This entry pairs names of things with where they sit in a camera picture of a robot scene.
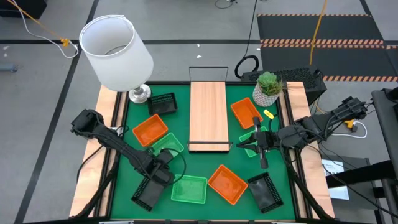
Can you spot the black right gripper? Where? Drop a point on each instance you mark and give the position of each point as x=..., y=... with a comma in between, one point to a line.
x=267, y=140

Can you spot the wooden tray board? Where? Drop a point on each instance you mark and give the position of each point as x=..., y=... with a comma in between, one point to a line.
x=208, y=115

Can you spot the white lamp shade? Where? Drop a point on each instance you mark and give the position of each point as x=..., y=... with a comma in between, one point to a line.
x=124, y=68

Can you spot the black floor box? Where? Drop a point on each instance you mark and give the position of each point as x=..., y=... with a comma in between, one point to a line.
x=21, y=7

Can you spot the grey floor bar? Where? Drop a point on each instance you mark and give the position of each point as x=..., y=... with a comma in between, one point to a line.
x=7, y=68

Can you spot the green table mat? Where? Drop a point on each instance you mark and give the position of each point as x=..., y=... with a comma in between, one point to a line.
x=199, y=161

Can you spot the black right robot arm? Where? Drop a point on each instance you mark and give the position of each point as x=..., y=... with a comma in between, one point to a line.
x=311, y=124

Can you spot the wooden table side board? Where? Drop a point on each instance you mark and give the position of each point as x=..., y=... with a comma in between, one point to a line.
x=90, y=174
x=295, y=93

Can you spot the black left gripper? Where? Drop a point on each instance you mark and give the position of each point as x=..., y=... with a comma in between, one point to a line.
x=163, y=171

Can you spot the black table frame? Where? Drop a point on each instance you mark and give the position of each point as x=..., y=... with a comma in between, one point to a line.
x=168, y=83

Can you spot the succulent in white pot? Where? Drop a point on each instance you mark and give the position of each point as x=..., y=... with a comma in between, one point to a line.
x=268, y=82

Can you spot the dark grey cabinet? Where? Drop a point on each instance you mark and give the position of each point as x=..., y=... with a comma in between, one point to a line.
x=357, y=165

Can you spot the white paper sheet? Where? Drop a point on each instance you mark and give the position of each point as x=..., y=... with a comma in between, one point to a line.
x=340, y=193

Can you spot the silver lamp base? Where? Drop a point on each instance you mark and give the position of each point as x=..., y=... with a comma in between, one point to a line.
x=140, y=95

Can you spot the black desk frame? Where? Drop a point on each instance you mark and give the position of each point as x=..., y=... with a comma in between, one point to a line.
x=385, y=124

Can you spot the orange plastic slotted basket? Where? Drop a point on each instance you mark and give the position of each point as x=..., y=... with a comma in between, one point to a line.
x=245, y=112
x=227, y=185
x=149, y=130

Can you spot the yellow power plug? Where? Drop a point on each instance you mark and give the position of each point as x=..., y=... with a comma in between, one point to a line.
x=349, y=124

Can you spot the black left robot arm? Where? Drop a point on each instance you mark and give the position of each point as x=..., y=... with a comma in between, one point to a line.
x=109, y=137

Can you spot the black hazard-striped floor mat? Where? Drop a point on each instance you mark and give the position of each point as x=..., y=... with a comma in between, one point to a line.
x=342, y=59

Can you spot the green plastic slotted basket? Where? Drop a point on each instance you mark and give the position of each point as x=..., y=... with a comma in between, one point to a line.
x=252, y=153
x=189, y=189
x=169, y=143

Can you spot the black plastic slotted basket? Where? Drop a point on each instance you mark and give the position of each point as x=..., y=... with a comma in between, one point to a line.
x=149, y=194
x=264, y=193
x=161, y=104

